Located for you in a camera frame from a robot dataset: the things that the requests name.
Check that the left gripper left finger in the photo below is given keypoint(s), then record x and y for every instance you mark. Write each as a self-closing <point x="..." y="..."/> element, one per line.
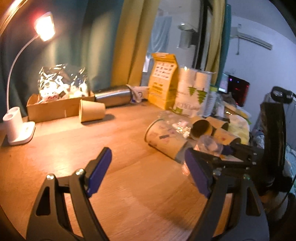
<point x="49" y="219"/>

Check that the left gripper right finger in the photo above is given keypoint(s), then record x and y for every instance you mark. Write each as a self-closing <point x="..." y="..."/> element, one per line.
<point x="214" y="179"/>

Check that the clear plastic cup with labels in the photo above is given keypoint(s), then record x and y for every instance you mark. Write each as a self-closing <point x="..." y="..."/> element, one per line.
<point x="206" y="144"/>

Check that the brown printed paper cup front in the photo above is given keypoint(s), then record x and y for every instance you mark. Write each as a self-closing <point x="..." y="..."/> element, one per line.
<point x="225" y="137"/>

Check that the brown paper cup back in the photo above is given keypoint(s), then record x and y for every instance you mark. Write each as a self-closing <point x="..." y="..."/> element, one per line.
<point x="216" y="123"/>

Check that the brown paper cup left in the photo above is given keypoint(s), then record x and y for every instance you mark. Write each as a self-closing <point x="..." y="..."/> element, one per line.
<point x="200" y="126"/>

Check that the clear plastic cup lying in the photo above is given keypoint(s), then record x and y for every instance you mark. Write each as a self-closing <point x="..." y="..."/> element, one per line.
<point x="181" y="124"/>

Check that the white printed paper cup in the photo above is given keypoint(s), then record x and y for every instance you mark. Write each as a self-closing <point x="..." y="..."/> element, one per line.
<point x="167" y="140"/>

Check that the bagged white paper cup stack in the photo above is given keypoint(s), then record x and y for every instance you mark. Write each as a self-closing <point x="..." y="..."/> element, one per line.
<point x="192" y="92"/>

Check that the small brown paper cup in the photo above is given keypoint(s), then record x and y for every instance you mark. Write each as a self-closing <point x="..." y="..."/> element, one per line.
<point x="91" y="111"/>

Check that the yellow plastic bag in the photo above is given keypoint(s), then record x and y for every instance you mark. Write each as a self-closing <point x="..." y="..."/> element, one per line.
<point x="239" y="127"/>

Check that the computer monitor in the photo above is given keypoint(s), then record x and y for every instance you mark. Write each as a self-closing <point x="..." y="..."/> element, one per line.
<point x="223" y="86"/>

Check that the white desk lamp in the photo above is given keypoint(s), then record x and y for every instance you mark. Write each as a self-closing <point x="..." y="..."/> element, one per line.
<point x="18" y="131"/>

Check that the teal curtain right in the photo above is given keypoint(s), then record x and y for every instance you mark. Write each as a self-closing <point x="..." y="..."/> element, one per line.
<point x="224" y="41"/>

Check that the teal curtain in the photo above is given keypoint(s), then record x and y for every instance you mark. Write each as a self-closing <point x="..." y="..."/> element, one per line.
<point x="85" y="37"/>
<point x="224" y="41"/>

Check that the cardboard tray box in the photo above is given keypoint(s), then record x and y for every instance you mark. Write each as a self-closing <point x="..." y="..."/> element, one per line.
<point x="53" y="110"/>

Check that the yellow paper bag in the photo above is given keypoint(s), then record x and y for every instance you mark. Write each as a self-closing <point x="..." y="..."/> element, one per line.
<point x="163" y="81"/>

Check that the white air conditioner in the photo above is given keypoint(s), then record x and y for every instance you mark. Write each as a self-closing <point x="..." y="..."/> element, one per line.
<point x="252" y="35"/>

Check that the stainless steel thermos bottle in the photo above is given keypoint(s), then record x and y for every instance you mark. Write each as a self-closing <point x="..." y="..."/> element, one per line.
<point x="114" y="96"/>

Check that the crinkled clear snack bag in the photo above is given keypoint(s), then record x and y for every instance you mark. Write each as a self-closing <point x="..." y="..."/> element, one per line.
<point x="63" y="81"/>

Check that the yellow curtain right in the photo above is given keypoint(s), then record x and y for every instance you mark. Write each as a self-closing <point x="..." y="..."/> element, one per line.
<point x="214" y="52"/>

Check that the yellow curtain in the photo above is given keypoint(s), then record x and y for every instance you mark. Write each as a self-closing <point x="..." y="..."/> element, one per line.
<point x="132" y="41"/>
<point x="214" y="52"/>

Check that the white blue small box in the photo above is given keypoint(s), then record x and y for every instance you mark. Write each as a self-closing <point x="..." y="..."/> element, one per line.
<point x="138" y="93"/>

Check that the hanging blue cloth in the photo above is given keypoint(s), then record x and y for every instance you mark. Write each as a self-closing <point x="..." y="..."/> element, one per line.
<point x="159" y="39"/>

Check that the teal curtain left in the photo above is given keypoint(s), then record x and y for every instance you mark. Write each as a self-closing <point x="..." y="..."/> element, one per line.
<point x="85" y="37"/>

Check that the yellow curtain left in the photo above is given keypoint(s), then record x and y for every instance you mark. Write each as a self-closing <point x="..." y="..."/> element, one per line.
<point x="132" y="41"/>

